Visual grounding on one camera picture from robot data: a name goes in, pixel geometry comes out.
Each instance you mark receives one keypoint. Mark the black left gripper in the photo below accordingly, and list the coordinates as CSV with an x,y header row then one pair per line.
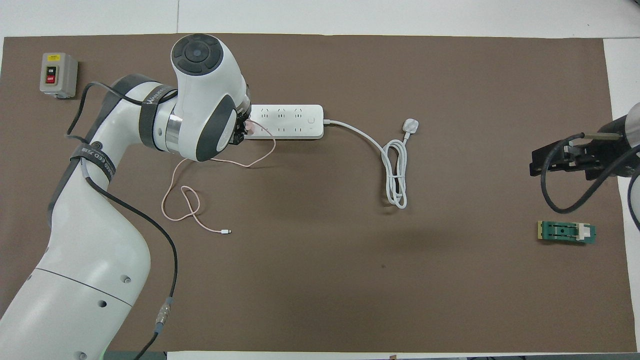
x,y
239,132

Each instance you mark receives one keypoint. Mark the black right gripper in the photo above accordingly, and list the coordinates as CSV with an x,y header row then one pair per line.
x,y
600,157

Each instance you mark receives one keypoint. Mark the pink charger adapter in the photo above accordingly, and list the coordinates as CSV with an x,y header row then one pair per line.
x,y
252,127

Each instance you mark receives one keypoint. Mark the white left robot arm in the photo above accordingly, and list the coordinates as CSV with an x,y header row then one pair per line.
x,y
90,260

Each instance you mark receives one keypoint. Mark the white power strip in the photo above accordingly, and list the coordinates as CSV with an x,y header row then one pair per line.
x,y
295,121

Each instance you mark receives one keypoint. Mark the brown table mat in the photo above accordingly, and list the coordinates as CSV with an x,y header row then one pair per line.
x,y
350,280

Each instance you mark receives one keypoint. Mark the grey on-off switch box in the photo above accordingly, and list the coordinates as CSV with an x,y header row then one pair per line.
x,y
59,75

